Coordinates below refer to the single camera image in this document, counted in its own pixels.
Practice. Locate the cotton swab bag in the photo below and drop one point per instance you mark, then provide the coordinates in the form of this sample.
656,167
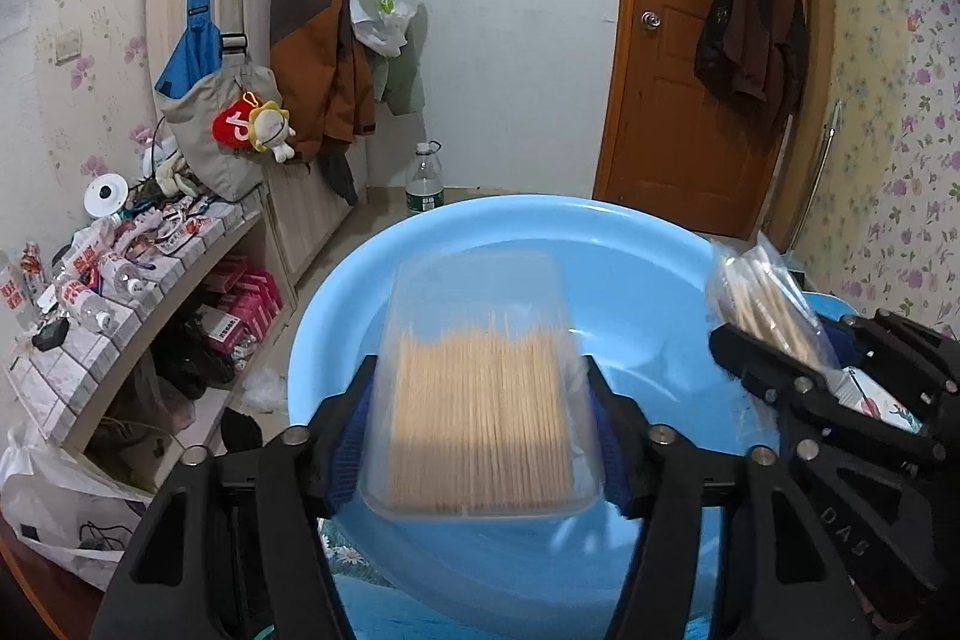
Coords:
757,295

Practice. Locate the white wall socket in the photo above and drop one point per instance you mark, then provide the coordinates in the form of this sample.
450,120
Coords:
68,46

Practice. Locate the clear water bottle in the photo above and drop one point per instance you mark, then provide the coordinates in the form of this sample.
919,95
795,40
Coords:
425,186

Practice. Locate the tiled curved shelf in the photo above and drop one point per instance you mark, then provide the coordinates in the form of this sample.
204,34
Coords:
97,362

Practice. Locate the clear toothpick box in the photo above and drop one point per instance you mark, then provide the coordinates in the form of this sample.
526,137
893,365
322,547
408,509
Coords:
480,400

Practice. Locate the white plush toy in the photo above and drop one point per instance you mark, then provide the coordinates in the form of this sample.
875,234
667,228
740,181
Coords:
169,168

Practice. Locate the metal pole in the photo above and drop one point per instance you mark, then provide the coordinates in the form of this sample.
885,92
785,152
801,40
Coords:
814,175

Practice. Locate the white round camera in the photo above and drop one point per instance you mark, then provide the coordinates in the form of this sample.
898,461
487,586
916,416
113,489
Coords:
103,196

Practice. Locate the white chicken wing snack packet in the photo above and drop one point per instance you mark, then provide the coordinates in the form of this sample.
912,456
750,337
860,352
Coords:
862,391

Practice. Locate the dark cloth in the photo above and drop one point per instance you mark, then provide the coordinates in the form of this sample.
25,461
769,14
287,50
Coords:
191,355

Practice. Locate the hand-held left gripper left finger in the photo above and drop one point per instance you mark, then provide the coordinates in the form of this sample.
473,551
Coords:
349,452

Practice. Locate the blue plastic basin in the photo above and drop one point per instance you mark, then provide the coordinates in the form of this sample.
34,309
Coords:
637,280

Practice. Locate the stack of pink boxes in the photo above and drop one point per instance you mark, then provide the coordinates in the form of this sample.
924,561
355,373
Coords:
244,310

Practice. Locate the blue grey shoulder bag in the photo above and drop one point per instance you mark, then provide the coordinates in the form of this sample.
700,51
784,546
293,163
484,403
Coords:
210,123

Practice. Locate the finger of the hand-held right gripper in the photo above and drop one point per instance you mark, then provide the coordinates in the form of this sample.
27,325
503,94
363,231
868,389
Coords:
900,347
750,362

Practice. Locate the brown wooden door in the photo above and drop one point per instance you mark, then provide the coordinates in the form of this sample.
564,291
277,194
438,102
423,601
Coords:
675,123

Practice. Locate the yellow plush doll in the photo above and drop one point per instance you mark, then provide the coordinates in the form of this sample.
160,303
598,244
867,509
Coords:
271,130

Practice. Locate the beige upright board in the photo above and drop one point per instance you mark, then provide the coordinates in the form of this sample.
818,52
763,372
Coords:
817,48

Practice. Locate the white plastic floor bag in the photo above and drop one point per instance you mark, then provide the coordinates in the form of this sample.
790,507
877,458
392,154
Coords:
52,505

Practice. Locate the metal door knob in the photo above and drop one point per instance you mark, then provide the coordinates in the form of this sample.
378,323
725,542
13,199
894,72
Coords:
651,19

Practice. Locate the dark brown hanging jacket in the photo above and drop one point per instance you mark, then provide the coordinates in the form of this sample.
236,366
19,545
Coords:
750,33

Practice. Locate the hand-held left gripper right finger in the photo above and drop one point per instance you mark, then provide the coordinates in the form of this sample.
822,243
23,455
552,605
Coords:
613,460

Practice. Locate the row of small bottles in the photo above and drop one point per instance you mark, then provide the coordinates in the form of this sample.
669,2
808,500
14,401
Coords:
97,272

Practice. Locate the brown orange hanging jacket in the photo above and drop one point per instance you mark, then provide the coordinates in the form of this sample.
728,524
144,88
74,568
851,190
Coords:
315,10

